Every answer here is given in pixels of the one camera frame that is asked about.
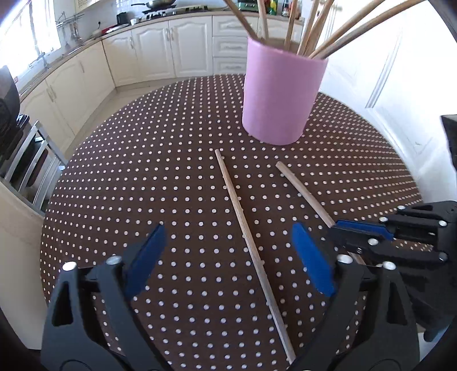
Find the metal chair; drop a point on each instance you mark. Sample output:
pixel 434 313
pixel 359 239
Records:
pixel 50 142

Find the kitchen faucet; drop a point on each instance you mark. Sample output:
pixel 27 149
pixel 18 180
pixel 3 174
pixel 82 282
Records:
pixel 43 60

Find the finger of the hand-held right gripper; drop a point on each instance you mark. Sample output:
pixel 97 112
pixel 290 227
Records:
pixel 357 244
pixel 364 228

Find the gas hob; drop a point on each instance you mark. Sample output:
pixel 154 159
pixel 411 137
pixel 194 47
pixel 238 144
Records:
pixel 178 10

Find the cream kitchen cabinets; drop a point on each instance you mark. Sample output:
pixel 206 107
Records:
pixel 153 46

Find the hanging utensil rack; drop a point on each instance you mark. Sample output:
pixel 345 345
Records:
pixel 68 26

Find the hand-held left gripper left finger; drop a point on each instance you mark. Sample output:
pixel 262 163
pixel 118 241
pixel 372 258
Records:
pixel 146 257

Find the brown polka dot tablecloth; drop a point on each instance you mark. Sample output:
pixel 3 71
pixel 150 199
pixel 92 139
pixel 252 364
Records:
pixel 142 178

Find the white panelled door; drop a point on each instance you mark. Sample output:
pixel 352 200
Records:
pixel 392 89

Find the pink cup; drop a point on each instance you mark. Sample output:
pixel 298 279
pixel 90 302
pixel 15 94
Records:
pixel 278 96

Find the green box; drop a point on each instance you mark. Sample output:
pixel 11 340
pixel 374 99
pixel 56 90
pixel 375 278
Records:
pixel 246 5

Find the dark sauce bottle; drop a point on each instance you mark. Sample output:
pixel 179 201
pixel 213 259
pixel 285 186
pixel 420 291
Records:
pixel 285 8

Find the frying pan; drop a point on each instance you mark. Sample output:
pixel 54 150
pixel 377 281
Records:
pixel 160 3

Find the yellow green bottle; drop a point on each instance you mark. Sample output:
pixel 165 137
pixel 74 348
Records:
pixel 273 7

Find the tapered wooden chopstick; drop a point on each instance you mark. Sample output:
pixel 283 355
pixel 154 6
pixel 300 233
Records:
pixel 302 191
pixel 235 201

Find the bunch of wooden chopsticks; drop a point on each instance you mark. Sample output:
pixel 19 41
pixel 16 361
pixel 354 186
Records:
pixel 263 21

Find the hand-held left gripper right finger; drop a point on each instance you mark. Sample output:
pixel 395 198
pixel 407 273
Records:
pixel 314 260

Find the red flat item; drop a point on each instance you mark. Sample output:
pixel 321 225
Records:
pixel 111 28

